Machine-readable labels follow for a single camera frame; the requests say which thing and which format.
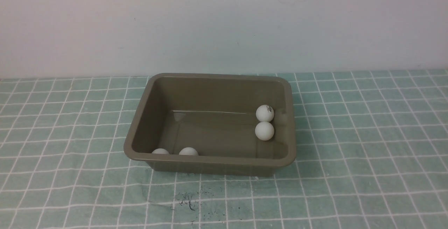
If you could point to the white ping-pong ball with logo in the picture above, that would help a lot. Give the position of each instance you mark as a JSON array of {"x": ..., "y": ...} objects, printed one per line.
[{"x": 265, "y": 113}]

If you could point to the olive plastic storage bin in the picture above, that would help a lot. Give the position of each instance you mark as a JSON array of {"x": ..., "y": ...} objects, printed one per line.
[{"x": 215, "y": 115}]

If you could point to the green checkered tablecloth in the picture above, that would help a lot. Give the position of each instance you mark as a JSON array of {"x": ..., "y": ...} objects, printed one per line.
[{"x": 372, "y": 154}]

